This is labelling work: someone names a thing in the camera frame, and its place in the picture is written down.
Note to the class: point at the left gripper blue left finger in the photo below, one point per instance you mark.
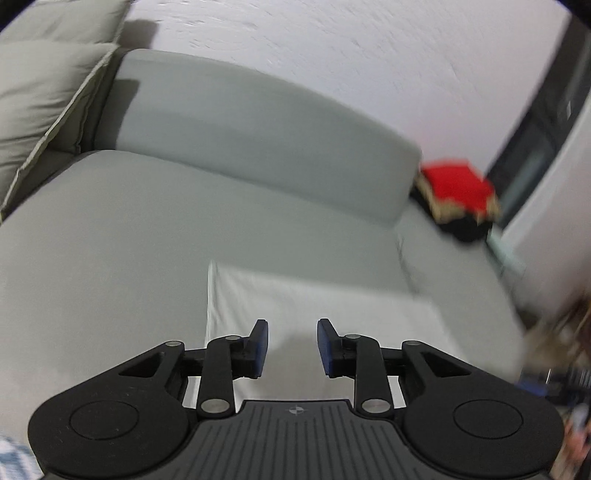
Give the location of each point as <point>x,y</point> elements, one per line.
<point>249,353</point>

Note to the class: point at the red folded garment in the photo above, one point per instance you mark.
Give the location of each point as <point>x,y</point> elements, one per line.
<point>458,180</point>

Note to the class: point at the glass side table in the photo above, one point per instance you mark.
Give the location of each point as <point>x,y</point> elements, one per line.
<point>506,260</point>

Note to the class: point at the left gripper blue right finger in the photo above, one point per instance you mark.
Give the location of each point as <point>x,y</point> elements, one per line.
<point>338,354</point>

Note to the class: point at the front grey cushion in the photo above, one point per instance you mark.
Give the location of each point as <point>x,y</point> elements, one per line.
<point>41,84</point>

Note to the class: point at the white t-shirt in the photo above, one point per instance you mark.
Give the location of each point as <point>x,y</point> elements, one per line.
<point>292,307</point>

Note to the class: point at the rear grey cushion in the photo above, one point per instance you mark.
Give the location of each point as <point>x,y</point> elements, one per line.
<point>87,22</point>

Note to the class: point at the black folded garment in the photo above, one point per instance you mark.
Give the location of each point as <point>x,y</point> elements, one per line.
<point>466,229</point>

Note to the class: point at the grey cushion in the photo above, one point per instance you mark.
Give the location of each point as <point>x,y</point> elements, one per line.
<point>41,84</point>
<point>87,22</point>

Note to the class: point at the blue white patterned rug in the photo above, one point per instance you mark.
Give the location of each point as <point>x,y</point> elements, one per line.
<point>17,461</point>

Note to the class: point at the tan folded garment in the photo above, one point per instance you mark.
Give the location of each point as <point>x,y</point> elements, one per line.
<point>446,210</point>

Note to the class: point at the dark window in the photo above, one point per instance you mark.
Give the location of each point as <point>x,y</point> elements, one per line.
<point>546,124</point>

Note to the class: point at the person hand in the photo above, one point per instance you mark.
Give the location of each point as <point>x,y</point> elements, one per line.
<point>577,444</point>

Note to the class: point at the grey sofa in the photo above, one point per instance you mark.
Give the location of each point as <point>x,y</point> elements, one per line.
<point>192,162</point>

